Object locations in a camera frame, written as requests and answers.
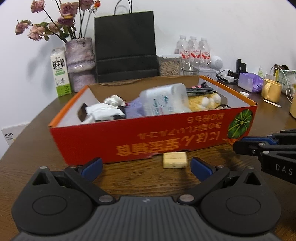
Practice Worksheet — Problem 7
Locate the water bottle middle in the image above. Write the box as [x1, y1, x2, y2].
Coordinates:
[188, 36, 201, 67]

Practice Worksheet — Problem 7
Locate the braided black cable bundle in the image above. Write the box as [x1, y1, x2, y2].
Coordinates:
[184, 81, 230, 110]

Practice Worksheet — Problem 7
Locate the clear container of seeds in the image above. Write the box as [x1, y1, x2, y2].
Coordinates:
[158, 54, 181, 76]

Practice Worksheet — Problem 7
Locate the red orange cardboard box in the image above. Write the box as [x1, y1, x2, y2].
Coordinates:
[49, 76, 257, 166]

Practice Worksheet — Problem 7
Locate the white floral tin box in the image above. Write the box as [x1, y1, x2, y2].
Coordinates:
[198, 67, 217, 80]

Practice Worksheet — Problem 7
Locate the small white round lid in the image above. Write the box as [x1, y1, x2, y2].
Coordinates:
[239, 91, 249, 97]

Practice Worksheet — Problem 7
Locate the yellow ceramic mug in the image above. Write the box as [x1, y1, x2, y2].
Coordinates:
[261, 79, 282, 103]

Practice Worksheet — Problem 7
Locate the purple ceramic vase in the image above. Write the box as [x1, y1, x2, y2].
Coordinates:
[65, 38, 96, 92]

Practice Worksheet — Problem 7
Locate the white green milk carton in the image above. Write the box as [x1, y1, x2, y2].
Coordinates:
[50, 47, 72, 97]

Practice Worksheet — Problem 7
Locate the white crumpled plastic bag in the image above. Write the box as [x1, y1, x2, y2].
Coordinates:
[78, 95, 126, 124]

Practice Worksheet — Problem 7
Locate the water bottle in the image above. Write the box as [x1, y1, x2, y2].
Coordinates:
[199, 38, 211, 67]
[188, 36, 201, 67]
[176, 35, 190, 61]

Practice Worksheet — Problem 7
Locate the yellow white plush toy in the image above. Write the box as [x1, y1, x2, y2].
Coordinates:
[188, 93, 221, 112]

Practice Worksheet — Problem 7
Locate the white plastic bottle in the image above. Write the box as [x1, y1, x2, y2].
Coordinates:
[139, 83, 191, 116]

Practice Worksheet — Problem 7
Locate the white round speaker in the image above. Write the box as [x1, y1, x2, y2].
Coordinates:
[209, 56, 223, 70]

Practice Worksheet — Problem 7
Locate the black paper shopping bag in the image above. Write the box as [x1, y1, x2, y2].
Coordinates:
[94, 11, 159, 83]

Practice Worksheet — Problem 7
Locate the small wooden block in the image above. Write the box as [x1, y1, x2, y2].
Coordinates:
[163, 152, 188, 169]

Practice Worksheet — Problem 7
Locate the clear glass cup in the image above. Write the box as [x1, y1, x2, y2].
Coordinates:
[180, 59, 196, 76]

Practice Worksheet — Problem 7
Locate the white charger with cables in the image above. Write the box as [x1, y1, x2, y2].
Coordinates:
[216, 69, 239, 84]

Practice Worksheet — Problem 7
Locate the black device stand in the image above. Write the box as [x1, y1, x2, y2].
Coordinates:
[236, 58, 247, 74]

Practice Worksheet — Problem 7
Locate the dried pink rose bouquet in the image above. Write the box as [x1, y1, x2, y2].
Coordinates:
[15, 0, 101, 43]

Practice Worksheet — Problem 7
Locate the purple tissue pack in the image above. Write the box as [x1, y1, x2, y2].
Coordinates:
[238, 73, 263, 93]

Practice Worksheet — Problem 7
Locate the water bottle right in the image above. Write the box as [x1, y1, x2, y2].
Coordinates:
[199, 38, 211, 67]

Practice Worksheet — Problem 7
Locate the white paper sign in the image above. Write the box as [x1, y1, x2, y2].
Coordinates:
[1, 123, 28, 147]

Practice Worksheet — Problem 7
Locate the purple cloth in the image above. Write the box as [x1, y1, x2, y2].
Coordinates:
[125, 97, 145, 119]

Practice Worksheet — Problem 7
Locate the water bottle left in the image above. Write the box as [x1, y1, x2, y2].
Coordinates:
[176, 35, 190, 61]

